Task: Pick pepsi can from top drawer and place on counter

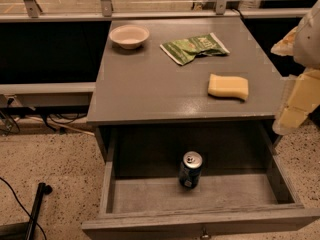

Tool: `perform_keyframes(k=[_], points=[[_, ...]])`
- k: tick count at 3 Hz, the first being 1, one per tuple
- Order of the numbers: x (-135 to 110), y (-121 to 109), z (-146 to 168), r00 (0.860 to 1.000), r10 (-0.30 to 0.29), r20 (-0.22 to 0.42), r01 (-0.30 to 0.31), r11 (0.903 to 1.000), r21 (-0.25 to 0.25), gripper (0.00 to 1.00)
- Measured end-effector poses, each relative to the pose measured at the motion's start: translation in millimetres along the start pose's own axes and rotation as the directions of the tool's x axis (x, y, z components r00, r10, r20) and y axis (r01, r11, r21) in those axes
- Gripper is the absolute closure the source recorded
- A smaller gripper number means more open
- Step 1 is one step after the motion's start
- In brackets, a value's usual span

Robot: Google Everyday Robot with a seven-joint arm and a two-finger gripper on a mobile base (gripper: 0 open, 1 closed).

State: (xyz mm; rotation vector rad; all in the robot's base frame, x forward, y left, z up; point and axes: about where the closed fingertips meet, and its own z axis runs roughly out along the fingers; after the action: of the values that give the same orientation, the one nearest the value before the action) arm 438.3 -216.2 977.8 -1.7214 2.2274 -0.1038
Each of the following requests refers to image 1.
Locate black cables under ledge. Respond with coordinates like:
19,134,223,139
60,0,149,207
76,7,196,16
0,97,88,137

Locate grey cabinet counter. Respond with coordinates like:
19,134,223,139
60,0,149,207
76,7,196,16
88,17,285,160

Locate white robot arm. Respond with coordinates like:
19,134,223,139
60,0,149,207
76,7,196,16
271,0,320,135

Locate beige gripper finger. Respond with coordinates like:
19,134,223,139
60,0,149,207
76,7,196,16
272,68,320,135
271,27,297,56

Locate green chip bag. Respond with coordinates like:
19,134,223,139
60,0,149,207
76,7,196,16
160,33,230,66

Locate black floor cable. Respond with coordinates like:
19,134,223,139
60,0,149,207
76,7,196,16
0,177,48,240

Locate blue pepsi can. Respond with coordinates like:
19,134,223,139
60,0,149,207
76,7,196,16
179,151,203,188

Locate open grey top drawer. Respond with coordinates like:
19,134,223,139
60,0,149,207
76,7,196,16
81,122,320,240

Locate yellow sponge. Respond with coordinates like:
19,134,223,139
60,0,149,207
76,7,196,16
208,74,249,101

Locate grey metal railing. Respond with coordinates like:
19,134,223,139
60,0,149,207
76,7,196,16
0,0,317,22

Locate beige round bowl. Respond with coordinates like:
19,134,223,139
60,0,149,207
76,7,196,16
109,25,150,50

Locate black chair leg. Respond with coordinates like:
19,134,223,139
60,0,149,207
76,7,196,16
0,179,53,240

